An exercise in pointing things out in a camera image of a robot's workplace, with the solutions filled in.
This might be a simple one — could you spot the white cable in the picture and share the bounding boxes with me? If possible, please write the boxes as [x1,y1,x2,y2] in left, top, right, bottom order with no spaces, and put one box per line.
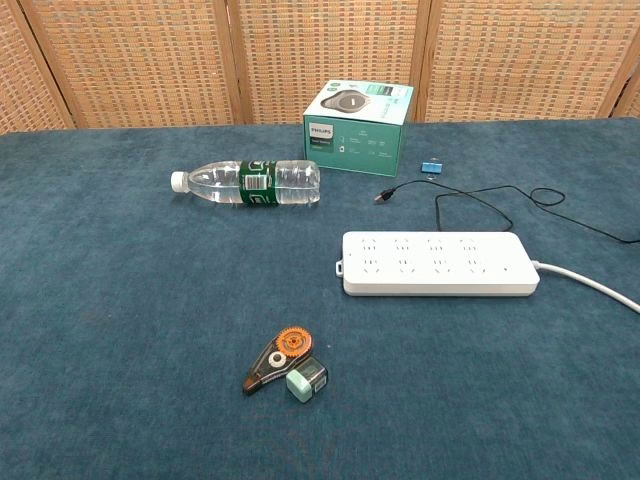
[530,259,640,316]

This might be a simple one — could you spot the small mint green sharpener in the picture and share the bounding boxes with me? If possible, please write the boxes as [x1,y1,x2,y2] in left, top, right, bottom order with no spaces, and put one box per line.
[285,366,329,404]

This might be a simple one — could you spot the orange correction tape dispenser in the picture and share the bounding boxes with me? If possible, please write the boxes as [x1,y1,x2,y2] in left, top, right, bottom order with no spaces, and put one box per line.
[242,326,316,396]

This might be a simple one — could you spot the teal Philips product box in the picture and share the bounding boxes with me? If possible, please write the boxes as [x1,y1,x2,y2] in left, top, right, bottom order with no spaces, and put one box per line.
[302,79,415,178]

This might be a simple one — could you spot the black USB cable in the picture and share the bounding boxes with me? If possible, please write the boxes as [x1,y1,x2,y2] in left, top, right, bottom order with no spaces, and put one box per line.
[372,178,640,245]

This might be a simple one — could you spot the woven rattan folding screen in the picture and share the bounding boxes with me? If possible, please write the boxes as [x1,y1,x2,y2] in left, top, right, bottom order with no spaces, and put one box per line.
[0,0,640,135]

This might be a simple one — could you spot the clear plastic water bottle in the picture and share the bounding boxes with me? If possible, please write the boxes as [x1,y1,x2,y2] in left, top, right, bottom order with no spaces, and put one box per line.
[170,159,322,207]

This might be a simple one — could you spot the white power strip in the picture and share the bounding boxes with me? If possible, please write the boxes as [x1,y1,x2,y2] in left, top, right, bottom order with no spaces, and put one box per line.
[334,230,542,298]

